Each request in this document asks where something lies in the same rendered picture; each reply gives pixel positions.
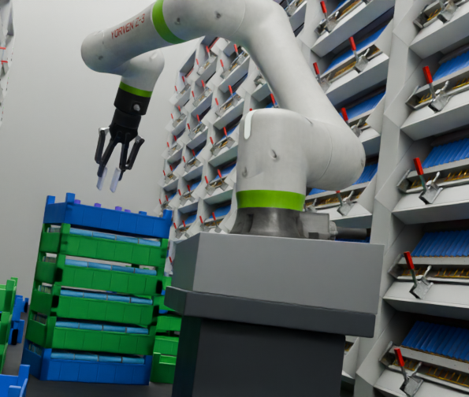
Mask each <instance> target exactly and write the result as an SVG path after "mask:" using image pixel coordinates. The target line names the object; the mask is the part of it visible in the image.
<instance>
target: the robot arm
mask: <svg viewBox="0 0 469 397"><path fill-rule="evenodd" d="M205 35H212V36H216V37H219V38H223V39H226V40H229V41H230V42H233V43H235V44H237V45H239V46H242V47H243V48H244V49H245V50H246V51H247V53H248V55H249V56H250V57H251V59H252V60H253V62H254V63H255V65H256V66H257V68H258V70H259V71H260V72H261V74H262V76H263V78H264V80H265V81H266V83H267V85H268V87H269V89H270V90H271V92H272V94H273V96H274V98H275V100H276V102H277V104H278V107H279V109H274V108H269V109H257V110H253V111H251V112H249V113H246V114H245V115H244V116H243V117H242V118H241V120H240V124H239V135H238V148H237V164H236V201H237V213H236V220H235V223H234V225H233V228H232V229H231V231H230V233H229V234H238V235H250V236H273V237H285V238H296V239H319V240H331V241H334V240H335V238H338V239H363V240H365V239H366V237H367V230H366V229H365V228H349V227H337V226H336V224H335V223H334V222H333V221H330V220H329V213H314V212H303V204H304V202H305V198H306V187H312V188H317V189H321V190H325V191H340V190H343V189H345V188H347V187H350V186H351V185H353V184H354V183H355V182H356V181H357V180H358V179H359V177H360V176H361V174H362V172H363V170H364V166H365V161H366V155H365V150H364V148H363V144H362V143H361V142H360V140H359V139H358V137H357V136H356V135H355V134H354V132H353V131H352V130H351V129H350V128H349V127H348V125H347V124H346V123H345V122H344V120H343V119H342V117H341V116H340V114H339V113H338V112H337V111H336V109H335V108H334V107H333V105H332V103H331V102H330V100H329V99H328V98H327V96H326V94H325V93H324V91H323V90H322V88H321V87H320V85H319V83H318V81H317V80H316V79H315V76H314V74H313V73H312V71H311V69H310V67H309V65H308V63H307V62H306V60H305V58H304V56H303V53H302V51H301V49H300V47H299V44H298V42H297V41H296V37H295V36H294V33H293V30H292V27H291V24H290V22H289V19H288V16H287V13H286V12H285V10H284V9H283V8H282V7H281V6H280V5H279V4H277V3H276V2H274V1H272V0H156V1H155V2H153V3H152V4H150V5H149V6H148V7H147V8H145V9H144V10H142V11H141V12H139V13H137V14H136V15H135V16H133V17H131V18H129V19H127V20H125V21H123V22H121V23H120V24H116V25H114V26H112V27H109V28H105V29H103V30H98V31H95V32H92V33H91V34H89V35H88V36H87V37H86V38H85V39H84V41H83V42H82V45H81V48H80V53H81V57H82V59H83V61H84V64H85V65H86V66H87V67H88V68H89V69H91V70H93V71H95V72H100V73H109V74H114V75H119V76H121V81H120V84H119V87H118V89H117V94H116V98H115V100H114V106H115V107H116V109H115V111H114V116H113V119H112V122H111V124H110V125H109V126H108V128H99V140H98V144H97V148H96V152H95V162H96V163H97V164H99V169H98V172H97V176H98V177H99V180H98V183H97V185H96V187H97V188H98V189H99V190H100V191H101V190H102V186H103V182H104V180H105V177H106V172H107V169H108V168H107V166H106V164H107V162H108V161H109V159H110V156H111V154H112V153H113V151H114V148H115V146H116V145H117V144H118V143H121V156H120V162H119V167H116V169H115V171H114V176H113V179H112V181H111V185H110V190H111V191H112V193H114V192H115V189H116V186H117V182H118V181H121V179H122V176H123V173H124V172H125V171H126V170H127V169H128V170H131V169H132V167H133V164H134V162H135V160H136V156H137V154H138V152H139V149H140V147H141V146H142V144H143V143H144V142H145V140H144V138H143V137H142V136H139V135H138V127H139V125H140V121H141V116H144V115H146V112H147V108H148V106H149V102H150V100H151V96H152V93H153V90H154V86H155V84H156V82H157V80H158V78H159V76H160V74H161V73H162V70H163V69H164V65H165V59H164V55H163V53H162V51H161V50H160V48H163V47H167V46H173V45H177V44H180V43H185V42H188V41H191V40H193V39H198V38H201V37H204V36H205ZM108 132H110V136H111V137H110V141H109V144H108V146H107V148H106V150H105V152H104V154H103V155H102V152H103V147H104V144H105V140H106V136H107V133H108ZM133 139H135V142H134V144H133V147H132V150H131V152H130V155H129V156H128V160H127V155H128V148H129V143H130V142H131V141H132V140H133ZM126 161H127V162H126Z"/></svg>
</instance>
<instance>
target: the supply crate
mask: <svg viewBox="0 0 469 397"><path fill-rule="evenodd" d="M75 195H76V194H74V193H69V192H68V193H66V196H65V202H59V203H54V202H55V196H53V195H48V196H47V201H46V206H45V211H44V216H43V224H52V225H57V226H61V223H66V224H71V226H70V228H78V229H83V230H89V231H94V232H105V233H109V234H115V235H120V236H131V237H137V238H143V239H160V238H164V239H168V238H169V231H170V225H171V218H172V212H173V211H172V210H163V216H162V217H153V216H148V215H147V212H145V211H139V213H141V214H139V213H130V212H125V211H120V210H111V209H106V208H101V207H96V206H87V205H83V204H78V203H74V200H75Z"/></svg>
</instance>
